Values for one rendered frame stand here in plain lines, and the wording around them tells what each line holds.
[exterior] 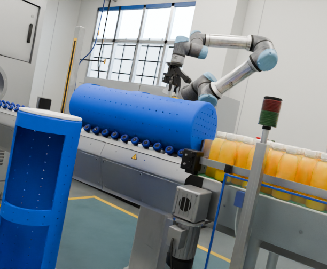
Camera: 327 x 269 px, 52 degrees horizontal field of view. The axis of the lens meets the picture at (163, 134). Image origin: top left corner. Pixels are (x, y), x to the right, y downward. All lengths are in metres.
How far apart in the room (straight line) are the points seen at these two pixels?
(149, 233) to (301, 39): 3.18
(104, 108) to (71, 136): 0.44
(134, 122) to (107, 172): 0.34
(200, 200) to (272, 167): 0.32
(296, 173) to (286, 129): 3.02
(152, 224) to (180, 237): 0.98
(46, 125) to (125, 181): 0.58
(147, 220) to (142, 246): 0.18
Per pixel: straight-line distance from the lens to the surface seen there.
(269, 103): 1.18
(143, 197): 1.79
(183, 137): 1.59
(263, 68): 1.98
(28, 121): 1.50
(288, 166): 1.35
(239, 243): 1.24
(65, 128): 1.49
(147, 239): 2.34
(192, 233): 1.37
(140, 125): 1.73
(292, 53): 4.57
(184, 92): 2.24
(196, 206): 1.31
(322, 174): 1.32
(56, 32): 7.23
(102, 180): 1.97
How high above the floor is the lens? 1.13
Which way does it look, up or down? 3 degrees down
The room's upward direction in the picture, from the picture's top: 11 degrees clockwise
